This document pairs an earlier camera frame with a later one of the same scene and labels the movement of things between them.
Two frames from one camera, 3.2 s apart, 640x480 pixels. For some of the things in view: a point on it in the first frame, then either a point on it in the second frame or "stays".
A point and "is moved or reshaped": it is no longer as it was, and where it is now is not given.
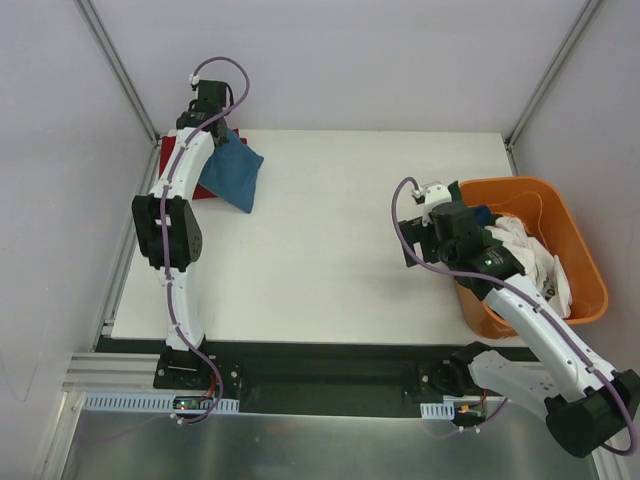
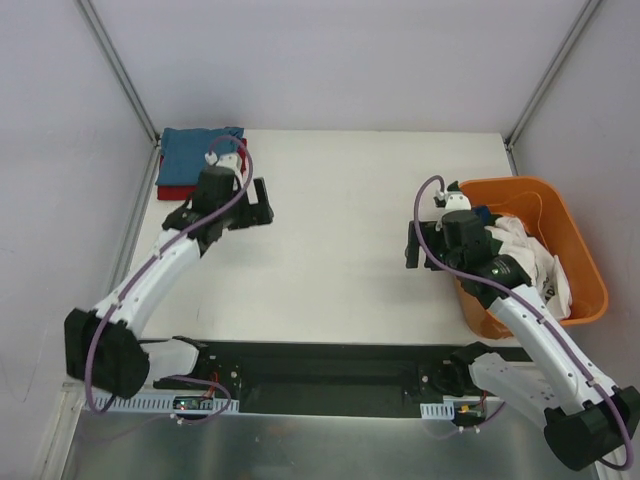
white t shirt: x=544 y=269 stays
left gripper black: x=219 y=130 to x=255 y=208
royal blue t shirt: x=482 y=214 stays
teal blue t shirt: x=231 y=176 is moved or reshaped
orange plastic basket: x=547 y=216 stays
